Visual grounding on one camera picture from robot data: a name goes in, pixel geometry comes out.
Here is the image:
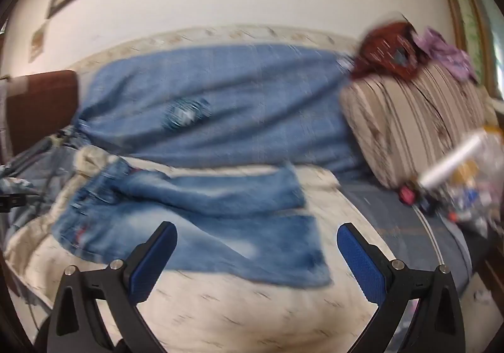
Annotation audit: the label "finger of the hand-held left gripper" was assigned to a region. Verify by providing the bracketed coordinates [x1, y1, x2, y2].
[0, 193, 40, 212]

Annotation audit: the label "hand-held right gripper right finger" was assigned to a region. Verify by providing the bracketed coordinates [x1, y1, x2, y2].
[336, 222, 469, 353]

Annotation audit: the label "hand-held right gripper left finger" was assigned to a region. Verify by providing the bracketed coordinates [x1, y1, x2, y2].
[46, 221, 179, 353]

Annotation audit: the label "blue denim pants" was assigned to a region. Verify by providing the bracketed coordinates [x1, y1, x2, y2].
[53, 162, 333, 291]

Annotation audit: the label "blue bedsheet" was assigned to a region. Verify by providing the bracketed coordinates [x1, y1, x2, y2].
[339, 176, 473, 287]

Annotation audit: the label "pink small object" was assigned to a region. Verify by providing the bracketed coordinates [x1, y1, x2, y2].
[398, 182, 420, 206]

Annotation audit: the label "brown wooden headboard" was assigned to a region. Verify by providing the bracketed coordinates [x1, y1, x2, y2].
[6, 70, 79, 159]

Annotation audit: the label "cream patterned blanket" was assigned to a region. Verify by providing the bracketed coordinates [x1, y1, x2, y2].
[4, 144, 398, 353]

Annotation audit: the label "white roll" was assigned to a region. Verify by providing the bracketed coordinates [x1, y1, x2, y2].
[417, 133, 485, 188]

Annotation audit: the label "clear plastic bag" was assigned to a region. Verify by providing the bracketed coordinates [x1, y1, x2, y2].
[441, 125, 504, 236]

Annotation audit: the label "beige striped pillow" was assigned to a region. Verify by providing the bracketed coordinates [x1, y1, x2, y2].
[339, 62, 499, 190]

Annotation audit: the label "blue plaid pillow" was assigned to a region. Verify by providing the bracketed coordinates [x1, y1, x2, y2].
[77, 44, 367, 182]

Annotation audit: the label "red-brown cloth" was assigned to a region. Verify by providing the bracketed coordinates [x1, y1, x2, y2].
[350, 20, 430, 80]

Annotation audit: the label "purple cloth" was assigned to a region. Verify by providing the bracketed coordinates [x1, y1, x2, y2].
[417, 28, 479, 82]

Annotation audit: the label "small wall sticker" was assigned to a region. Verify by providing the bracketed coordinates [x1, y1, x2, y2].
[29, 20, 50, 62]

